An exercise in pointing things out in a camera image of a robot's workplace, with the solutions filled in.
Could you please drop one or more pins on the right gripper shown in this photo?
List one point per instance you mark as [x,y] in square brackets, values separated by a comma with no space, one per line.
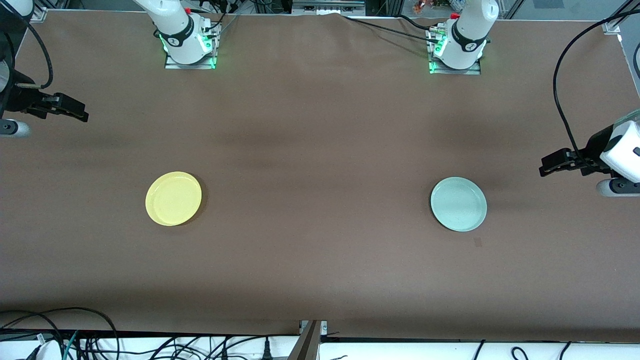
[19,100]

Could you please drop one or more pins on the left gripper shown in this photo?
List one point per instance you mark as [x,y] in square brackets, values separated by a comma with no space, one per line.
[591,151]

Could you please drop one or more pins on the pale green round plate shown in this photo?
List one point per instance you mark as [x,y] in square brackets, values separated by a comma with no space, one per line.
[458,204]

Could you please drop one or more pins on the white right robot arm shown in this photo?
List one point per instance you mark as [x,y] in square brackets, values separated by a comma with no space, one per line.
[180,30]

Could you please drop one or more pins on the yellow round plate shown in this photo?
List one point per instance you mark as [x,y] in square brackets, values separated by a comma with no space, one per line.
[173,199]

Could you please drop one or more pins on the brown table cover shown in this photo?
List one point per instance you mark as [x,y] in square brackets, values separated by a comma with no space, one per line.
[400,275]

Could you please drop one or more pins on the aluminium profile beam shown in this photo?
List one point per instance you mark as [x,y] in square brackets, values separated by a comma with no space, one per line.
[307,345]

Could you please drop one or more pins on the metal corner bracket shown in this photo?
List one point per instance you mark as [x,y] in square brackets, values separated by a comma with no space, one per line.
[39,15]
[611,27]

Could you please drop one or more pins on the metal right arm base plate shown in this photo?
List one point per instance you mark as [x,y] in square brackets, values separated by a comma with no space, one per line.
[172,65]

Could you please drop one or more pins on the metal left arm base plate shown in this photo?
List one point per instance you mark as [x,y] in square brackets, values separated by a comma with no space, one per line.
[435,70]

